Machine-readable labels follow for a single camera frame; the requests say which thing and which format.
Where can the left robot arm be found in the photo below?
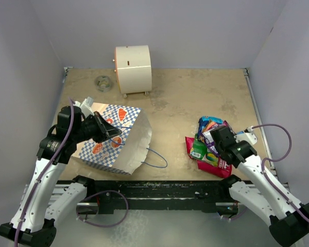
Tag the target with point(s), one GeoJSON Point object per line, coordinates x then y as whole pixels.
{"type": "Point", "coordinates": [35, 223]}

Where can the blue gummy candy bag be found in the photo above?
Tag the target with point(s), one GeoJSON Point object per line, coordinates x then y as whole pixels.
{"type": "Point", "coordinates": [204, 120]}

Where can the white cylindrical box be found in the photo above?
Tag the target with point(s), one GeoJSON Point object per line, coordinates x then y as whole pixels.
{"type": "Point", "coordinates": [133, 69]}

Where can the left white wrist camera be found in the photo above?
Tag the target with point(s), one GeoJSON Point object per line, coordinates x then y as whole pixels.
{"type": "Point", "coordinates": [85, 106]}

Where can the clear tape roll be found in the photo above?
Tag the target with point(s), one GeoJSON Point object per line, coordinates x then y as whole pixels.
{"type": "Point", "coordinates": [103, 83]}

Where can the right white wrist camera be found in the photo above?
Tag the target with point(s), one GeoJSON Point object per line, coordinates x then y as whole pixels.
{"type": "Point", "coordinates": [246, 135]}

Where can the green snack bag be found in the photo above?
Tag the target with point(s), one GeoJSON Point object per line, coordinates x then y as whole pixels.
{"type": "Point", "coordinates": [200, 152]}

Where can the orange Fox's fruits candy bag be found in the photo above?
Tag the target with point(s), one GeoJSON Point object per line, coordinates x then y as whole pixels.
{"type": "Point", "coordinates": [211, 125]}

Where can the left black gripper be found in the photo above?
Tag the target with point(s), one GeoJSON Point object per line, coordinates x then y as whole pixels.
{"type": "Point", "coordinates": [105, 130]}

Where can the red orange snack packet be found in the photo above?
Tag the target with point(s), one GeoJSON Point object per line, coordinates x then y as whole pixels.
{"type": "Point", "coordinates": [205, 137]}

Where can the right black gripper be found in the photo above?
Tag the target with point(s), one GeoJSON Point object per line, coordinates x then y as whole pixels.
{"type": "Point", "coordinates": [232, 134]}

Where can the blue checkered paper bag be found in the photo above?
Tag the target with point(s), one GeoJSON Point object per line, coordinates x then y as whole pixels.
{"type": "Point", "coordinates": [122, 154]}

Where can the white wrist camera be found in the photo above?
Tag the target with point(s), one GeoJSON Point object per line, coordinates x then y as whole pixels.
{"type": "Point", "coordinates": [85, 106]}
{"type": "Point", "coordinates": [246, 135]}

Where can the red chips bag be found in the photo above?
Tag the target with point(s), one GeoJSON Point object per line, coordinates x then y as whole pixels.
{"type": "Point", "coordinates": [223, 170]}

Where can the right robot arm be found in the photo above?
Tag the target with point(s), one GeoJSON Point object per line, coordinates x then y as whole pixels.
{"type": "Point", "coordinates": [286, 216]}

